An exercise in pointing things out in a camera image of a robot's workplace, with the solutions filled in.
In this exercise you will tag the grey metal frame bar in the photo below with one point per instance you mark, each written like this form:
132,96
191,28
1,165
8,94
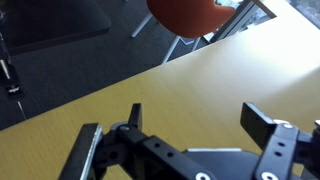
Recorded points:
240,16

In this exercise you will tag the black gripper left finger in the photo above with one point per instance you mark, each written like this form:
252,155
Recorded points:
133,150

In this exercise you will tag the black tripod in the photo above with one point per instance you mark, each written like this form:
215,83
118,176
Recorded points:
10,80

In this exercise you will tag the black table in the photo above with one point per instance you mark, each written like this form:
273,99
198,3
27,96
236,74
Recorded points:
50,23

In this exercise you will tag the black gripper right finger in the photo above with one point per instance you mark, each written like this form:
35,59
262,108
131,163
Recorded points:
283,146

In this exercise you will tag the orange plastic chair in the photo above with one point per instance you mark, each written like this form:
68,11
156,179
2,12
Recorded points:
186,16

